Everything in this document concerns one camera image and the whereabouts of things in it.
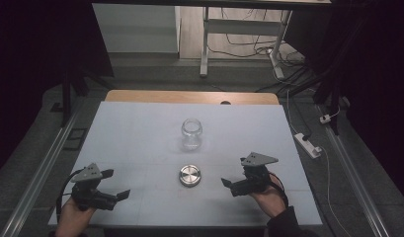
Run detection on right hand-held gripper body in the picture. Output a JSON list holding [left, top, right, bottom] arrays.
[[230, 151, 280, 198]]

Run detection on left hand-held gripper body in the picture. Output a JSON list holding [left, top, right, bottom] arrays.
[[70, 162, 119, 212]]

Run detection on steel jar lid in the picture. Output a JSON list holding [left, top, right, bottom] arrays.
[[178, 164, 202, 188]]

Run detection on clear glass jar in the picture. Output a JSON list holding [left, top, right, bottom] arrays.
[[180, 118, 203, 152]]

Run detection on person's right hand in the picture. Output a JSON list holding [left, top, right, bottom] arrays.
[[250, 175, 287, 218]]

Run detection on person's left hand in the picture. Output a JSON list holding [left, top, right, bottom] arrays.
[[54, 197, 96, 237]]

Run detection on white table cover board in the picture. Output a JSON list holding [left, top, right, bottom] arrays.
[[47, 101, 323, 227]]

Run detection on white power strip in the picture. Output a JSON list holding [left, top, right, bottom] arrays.
[[293, 131, 323, 160]]

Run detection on wooden table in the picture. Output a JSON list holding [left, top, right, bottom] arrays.
[[105, 89, 281, 106]]

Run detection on black curtain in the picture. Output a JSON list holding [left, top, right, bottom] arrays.
[[0, 0, 115, 181], [283, 0, 404, 206]]

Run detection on white cabinet panel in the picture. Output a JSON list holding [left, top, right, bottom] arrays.
[[92, 3, 182, 54]]

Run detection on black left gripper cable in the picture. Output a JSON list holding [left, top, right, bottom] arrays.
[[55, 168, 86, 222]]

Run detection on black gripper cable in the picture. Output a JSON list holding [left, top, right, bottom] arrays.
[[268, 171, 289, 209], [55, 168, 86, 222]]

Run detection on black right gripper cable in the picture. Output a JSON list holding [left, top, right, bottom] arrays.
[[268, 171, 289, 209]]

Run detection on metal floor rail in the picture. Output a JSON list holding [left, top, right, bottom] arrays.
[[315, 104, 392, 237], [0, 107, 82, 237]]

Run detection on white power strip cable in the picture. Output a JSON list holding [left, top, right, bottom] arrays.
[[320, 145, 351, 237]]

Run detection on black floor cables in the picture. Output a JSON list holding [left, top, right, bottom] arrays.
[[207, 7, 319, 95]]

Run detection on white desk frame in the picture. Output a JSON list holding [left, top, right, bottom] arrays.
[[199, 6, 294, 80]]

